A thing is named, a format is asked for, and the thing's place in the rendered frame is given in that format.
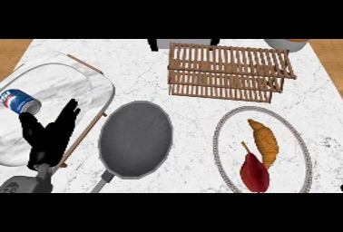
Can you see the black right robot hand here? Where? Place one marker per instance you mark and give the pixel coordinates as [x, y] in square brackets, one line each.
[342, 187]

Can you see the golden brown croissant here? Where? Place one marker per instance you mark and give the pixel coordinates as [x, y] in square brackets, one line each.
[265, 142]

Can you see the grey pot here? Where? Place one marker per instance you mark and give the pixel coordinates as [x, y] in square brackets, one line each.
[286, 44]

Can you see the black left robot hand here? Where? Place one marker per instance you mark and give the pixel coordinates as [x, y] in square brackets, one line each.
[54, 133]

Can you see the grey and black appliance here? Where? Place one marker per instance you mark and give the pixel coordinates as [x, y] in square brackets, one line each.
[183, 43]

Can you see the white marble tray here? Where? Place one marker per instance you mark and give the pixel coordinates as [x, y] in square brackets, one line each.
[49, 99]

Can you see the blue and white can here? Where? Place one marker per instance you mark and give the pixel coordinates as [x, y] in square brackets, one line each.
[20, 102]

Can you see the dark red pear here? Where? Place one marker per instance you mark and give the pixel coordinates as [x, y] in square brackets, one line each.
[253, 175]

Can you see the wooden tiered shelf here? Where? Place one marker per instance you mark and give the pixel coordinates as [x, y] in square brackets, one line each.
[228, 71]

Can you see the grey frying pan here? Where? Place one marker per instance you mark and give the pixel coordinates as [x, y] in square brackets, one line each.
[135, 139]

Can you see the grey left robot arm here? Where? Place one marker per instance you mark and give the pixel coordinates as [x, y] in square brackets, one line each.
[32, 183]

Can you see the white oval placemat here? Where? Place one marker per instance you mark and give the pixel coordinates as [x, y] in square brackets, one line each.
[262, 151]

